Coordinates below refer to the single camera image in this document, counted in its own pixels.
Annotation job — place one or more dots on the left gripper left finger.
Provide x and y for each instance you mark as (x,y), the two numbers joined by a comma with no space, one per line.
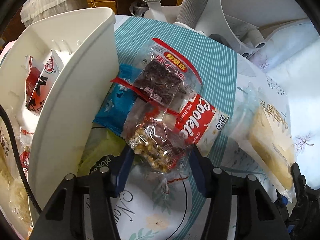
(63,215)

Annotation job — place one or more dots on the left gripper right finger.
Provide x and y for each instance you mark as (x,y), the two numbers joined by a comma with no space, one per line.
(256,215)

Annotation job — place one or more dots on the white plastic storage bin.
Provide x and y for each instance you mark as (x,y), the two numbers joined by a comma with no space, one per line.
(85,42)

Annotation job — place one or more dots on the green pastry packet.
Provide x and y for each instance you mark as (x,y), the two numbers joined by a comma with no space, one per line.
(101,147)

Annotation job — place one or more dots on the bread slice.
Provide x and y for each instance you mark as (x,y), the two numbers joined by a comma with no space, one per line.
(260,131)

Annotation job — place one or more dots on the red white cookie packet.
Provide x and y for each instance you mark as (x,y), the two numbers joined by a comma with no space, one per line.
(200,123)

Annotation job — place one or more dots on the blue snowflake snack packet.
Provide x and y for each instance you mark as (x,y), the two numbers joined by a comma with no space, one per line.
(119,100)

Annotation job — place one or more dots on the walnut date red packet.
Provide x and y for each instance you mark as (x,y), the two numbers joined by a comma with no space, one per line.
(149,130)

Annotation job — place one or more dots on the red white date snack packet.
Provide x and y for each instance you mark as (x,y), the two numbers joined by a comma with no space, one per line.
(39,81)

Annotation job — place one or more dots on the dark date clear red packet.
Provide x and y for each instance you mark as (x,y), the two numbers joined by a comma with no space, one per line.
(161,75)

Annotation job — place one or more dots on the popcorn cluster clear bag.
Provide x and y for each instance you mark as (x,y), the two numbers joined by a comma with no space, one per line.
(18,198)

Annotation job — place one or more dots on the small red candy packet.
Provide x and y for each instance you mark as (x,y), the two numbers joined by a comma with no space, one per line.
(25,138)

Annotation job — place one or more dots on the floral ceramic plate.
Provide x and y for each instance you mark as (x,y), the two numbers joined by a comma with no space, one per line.
(149,207)

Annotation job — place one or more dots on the teal patterned tablecloth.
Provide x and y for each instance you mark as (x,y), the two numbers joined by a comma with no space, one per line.
(223,74)

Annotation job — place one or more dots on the grey office chair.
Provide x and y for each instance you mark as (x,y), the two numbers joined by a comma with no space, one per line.
(243,25)

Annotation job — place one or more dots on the lace covered piano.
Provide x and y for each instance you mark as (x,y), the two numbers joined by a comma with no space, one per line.
(35,10)

